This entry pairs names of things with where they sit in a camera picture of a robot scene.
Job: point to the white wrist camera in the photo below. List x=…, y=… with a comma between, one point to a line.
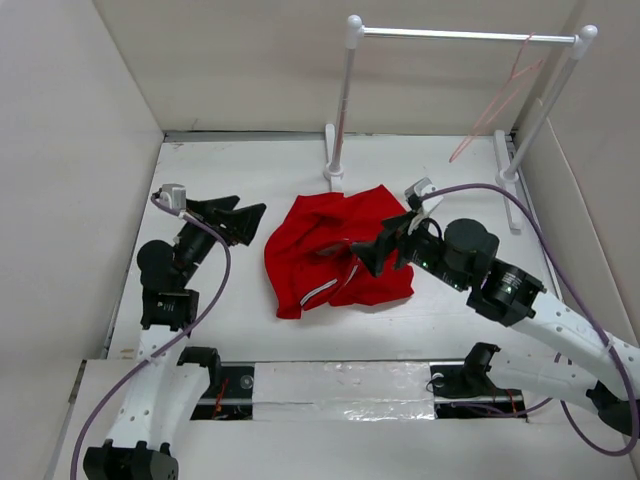
x=173, y=196
x=421, y=196

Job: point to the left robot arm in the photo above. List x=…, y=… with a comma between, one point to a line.
x=132, y=432

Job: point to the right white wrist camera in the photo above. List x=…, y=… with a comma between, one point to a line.
x=421, y=196

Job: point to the white clothes rack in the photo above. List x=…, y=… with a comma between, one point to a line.
x=508, y=166

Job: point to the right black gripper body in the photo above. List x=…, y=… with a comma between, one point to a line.
x=424, y=250

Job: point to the red trousers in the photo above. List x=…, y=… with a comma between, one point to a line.
x=308, y=258

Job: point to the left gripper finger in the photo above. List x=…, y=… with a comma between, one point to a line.
x=209, y=209
x=241, y=225

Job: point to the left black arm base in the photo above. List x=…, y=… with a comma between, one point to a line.
x=231, y=398

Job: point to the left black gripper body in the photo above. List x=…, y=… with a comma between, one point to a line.
x=194, y=243

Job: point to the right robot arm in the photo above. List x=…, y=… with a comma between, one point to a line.
x=601, y=374

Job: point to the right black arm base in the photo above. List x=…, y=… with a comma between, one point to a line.
x=464, y=391

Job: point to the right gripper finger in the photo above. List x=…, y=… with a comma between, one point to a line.
x=396, y=227
x=375, y=255

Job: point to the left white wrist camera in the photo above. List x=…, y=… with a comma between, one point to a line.
x=173, y=196

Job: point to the pink wire hanger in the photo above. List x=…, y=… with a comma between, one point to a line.
x=510, y=89

